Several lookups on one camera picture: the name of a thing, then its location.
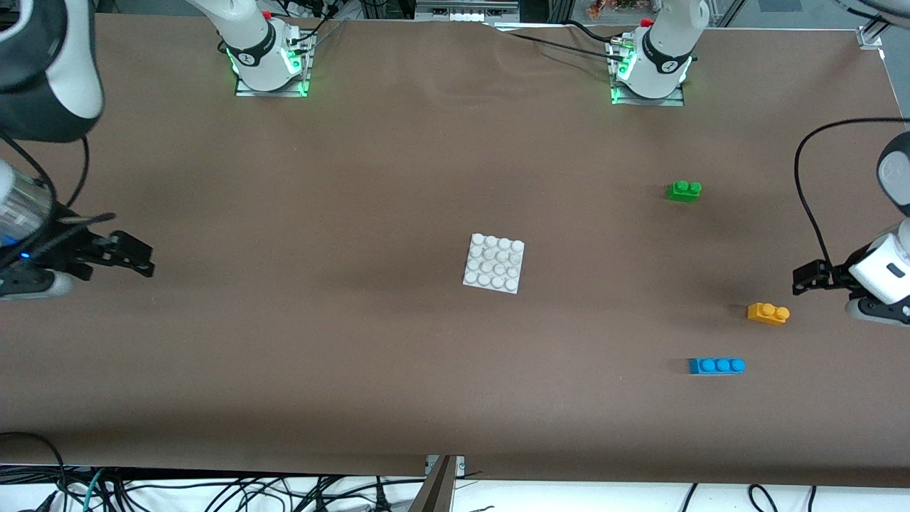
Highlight yellow two-stud block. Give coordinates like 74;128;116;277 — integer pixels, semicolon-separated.
747;302;791;326

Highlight white studded base plate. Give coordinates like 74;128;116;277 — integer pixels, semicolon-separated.
462;233;526;295

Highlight blue three-stud block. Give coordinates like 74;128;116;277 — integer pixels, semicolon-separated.
688;357;746;375

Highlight brown table cover sheet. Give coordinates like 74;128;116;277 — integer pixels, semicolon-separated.
0;11;910;491

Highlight orange background item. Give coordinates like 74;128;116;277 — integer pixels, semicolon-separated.
587;0;642;18

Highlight white power strip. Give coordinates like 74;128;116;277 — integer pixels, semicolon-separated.
415;0;521;23

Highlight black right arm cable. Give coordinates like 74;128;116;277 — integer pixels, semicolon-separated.
0;132;118;228

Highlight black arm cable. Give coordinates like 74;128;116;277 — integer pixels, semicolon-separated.
0;132;118;228
793;117;910;268

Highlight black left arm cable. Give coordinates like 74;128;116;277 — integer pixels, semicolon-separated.
793;117;910;268

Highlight black looped floor cable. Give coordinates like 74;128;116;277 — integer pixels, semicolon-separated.
0;431;70;512

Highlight teal floor cable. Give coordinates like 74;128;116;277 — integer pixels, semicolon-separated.
80;468;106;512

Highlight aluminium frame profile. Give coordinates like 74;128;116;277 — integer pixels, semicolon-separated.
857;18;889;50

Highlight black right base cable bundle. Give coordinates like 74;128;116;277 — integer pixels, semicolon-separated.
281;0;350;45

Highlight black base signal cable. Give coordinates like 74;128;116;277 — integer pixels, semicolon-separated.
565;19;628;42

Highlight black base power cable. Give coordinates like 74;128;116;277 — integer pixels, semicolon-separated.
494;28;616;59

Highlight aluminium table edge bracket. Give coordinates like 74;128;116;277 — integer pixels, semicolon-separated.
409;455;466;512

